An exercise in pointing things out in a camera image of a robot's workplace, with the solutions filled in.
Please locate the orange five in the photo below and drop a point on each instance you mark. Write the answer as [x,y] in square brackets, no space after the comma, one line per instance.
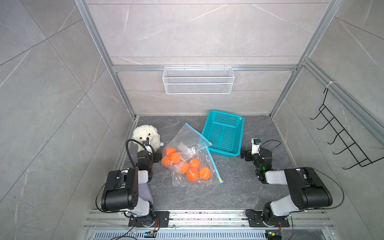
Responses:
[176,158]

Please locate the orange six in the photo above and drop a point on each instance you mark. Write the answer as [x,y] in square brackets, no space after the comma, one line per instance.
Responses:
[170,151]

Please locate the black wire hook rack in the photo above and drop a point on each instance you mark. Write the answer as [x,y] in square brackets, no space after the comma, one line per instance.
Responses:
[342,135]

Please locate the orange seven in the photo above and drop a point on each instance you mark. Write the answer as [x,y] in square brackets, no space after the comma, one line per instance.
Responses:
[166,161]

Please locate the orange three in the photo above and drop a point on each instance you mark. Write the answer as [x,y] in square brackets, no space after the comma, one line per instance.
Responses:
[195,163]

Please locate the white plush dog toy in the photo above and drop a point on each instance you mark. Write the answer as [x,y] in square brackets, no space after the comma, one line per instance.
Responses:
[148,133]

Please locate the aluminium mounting rail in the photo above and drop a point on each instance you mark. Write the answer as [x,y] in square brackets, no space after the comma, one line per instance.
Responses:
[211,219]

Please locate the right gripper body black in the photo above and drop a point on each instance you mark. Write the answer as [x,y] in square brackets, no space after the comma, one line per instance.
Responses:
[250,155]

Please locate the orange one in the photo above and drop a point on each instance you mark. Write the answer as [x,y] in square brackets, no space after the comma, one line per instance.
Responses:
[205,173]

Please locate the orange four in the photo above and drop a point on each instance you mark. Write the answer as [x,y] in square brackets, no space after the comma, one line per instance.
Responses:
[183,167]

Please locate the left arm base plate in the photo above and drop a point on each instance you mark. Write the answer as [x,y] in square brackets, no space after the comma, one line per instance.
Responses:
[157,219]

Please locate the orange two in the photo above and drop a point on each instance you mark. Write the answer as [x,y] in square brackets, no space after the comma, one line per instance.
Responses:
[193,174]

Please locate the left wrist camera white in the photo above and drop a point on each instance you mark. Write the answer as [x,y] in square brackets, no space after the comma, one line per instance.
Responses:
[148,146]

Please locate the clear zip-top bag blue seal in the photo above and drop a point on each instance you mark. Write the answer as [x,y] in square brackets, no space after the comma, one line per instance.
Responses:
[192,145]

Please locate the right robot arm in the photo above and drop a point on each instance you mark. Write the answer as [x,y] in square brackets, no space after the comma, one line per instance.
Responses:
[306,189]

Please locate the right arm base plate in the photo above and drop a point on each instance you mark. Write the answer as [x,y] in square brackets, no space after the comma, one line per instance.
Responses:
[259,219]

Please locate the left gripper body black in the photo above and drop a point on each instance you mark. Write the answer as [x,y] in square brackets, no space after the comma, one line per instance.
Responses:
[155,154]

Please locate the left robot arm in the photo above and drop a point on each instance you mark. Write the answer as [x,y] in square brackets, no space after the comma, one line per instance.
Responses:
[120,193]

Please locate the teal plastic basket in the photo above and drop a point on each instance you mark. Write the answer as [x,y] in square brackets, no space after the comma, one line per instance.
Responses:
[225,132]

